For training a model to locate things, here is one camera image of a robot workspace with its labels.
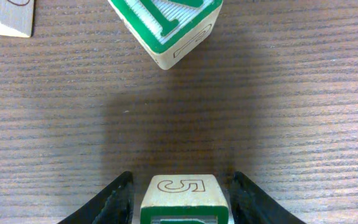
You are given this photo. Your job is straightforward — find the monkey picture block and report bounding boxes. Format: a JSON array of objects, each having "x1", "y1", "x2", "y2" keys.
[{"x1": 0, "y1": 0, "x2": 34, "y2": 38}]

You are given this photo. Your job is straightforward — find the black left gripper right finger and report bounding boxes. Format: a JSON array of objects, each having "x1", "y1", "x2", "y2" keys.
[{"x1": 230, "y1": 171, "x2": 305, "y2": 224}]

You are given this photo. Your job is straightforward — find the green R block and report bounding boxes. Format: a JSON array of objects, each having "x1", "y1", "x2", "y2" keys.
[{"x1": 140, "y1": 174, "x2": 229, "y2": 224}]

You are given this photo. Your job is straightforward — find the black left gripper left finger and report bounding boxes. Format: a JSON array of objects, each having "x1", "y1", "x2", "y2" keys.
[{"x1": 58, "y1": 171, "x2": 134, "y2": 224}]

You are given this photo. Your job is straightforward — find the green N block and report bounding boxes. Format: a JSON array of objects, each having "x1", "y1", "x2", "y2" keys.
[{"x1": 109, "y1": 0, "x2": 223, "y2": 70}]

